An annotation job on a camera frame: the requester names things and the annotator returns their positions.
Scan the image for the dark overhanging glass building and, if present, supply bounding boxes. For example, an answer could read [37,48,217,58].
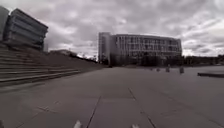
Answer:
[0,5,49,52]

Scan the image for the wide grey stone steps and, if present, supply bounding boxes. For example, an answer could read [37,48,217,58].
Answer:
[0,46,104,88]

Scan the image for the low flat building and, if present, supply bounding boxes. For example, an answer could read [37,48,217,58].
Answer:
[49,49,78,58]

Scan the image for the grey slab pavement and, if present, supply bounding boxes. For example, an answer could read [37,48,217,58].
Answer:
[0,65,224,128]

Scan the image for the distant row of trees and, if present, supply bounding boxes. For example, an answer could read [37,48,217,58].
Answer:
[182,54,224,67]

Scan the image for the dark grass strip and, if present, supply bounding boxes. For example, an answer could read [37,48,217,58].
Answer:
[197,71,224,79]

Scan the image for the wide pale multi-storey building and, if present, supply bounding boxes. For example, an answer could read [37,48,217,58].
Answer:
[97,31,184,67]

